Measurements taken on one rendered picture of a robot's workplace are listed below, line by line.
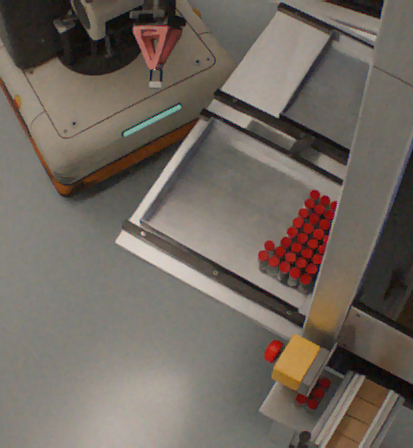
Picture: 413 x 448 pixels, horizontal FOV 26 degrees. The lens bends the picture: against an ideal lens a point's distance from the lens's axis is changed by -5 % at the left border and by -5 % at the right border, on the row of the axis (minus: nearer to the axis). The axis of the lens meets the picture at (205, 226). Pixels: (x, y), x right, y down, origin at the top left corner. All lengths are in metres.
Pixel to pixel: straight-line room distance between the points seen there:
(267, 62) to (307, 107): 0.14
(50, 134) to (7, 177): 0.33
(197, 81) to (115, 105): 0.24
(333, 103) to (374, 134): 0.97
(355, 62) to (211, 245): 0.53
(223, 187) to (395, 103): 0.96
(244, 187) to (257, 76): 0.27
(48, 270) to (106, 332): 0.26
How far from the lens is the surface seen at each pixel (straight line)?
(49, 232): 2.80
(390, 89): 0.90
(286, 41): 2.03
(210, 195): 1.83
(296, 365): 1.55
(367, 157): 1.03
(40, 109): 2.68
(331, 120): 1.93
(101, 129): 2.62
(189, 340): 2.64
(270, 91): 1.95
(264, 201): 1.82
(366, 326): 1.45
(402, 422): 1.83
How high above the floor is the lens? 2.52
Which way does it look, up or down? 66 degrees down
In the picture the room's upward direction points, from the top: 1 degrees counter-clockwise
